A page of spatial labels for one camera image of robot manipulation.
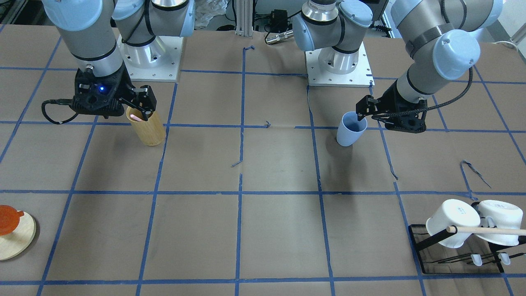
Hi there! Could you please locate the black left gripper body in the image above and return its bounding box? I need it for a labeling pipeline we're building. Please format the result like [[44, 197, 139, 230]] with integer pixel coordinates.
[[372, 82, 428, 134]]

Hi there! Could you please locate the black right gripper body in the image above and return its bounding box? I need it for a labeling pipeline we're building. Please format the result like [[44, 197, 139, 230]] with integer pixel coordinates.
[[70, 65, 135, 118]]

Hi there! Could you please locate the pink chopstick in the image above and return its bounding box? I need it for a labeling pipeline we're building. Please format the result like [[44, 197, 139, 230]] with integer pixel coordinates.
[[130, 114, 143, 122]]

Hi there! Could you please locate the light blue plastic cup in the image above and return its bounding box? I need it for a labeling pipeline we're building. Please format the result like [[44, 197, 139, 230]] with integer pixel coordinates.
[[336, 112, 368, 147]]

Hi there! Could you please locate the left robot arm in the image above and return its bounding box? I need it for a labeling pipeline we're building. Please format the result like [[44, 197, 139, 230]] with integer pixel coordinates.
[[292, 0, 503, 134]]

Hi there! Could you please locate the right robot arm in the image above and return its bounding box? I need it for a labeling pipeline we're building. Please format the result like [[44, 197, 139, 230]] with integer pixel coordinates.
[[41, 0, 195, 124]]

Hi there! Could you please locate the orange cup on stand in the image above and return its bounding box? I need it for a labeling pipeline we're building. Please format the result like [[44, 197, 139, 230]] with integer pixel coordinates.
[[0, 205, 25, 236]]

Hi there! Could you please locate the bamboo cylinder holder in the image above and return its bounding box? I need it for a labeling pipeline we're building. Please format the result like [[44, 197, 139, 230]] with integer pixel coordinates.
[[130, 111, 166, 146]]

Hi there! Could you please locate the white mug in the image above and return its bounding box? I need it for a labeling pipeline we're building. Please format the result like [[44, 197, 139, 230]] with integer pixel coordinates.
[[426, 199, 481, 236], [475, 200, 524, 247]]

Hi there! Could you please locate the wooden dowel rod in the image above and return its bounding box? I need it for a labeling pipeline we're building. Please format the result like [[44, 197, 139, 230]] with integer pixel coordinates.
[[445, 225, 526, 236]]

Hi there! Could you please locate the round wooden stand base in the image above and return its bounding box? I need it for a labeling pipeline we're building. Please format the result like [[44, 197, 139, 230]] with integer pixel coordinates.
[[0, 212, 37, 261]]

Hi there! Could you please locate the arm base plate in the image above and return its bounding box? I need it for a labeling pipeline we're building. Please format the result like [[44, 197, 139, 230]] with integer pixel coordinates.
[[305, 43, 375, 88], [117, 35, 185, 83]]

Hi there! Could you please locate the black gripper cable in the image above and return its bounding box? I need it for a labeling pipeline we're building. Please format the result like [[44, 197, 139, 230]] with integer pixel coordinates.
[[372, 66, 474, 122]]

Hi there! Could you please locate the aluminium frame post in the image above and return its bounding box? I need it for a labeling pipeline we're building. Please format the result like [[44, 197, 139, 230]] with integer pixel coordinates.
[[233, 0, 254, 39]]

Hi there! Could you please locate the black wire mug rack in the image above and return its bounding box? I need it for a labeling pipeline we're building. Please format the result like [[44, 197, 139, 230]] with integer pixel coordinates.
[[409, 201, 525, 274]]

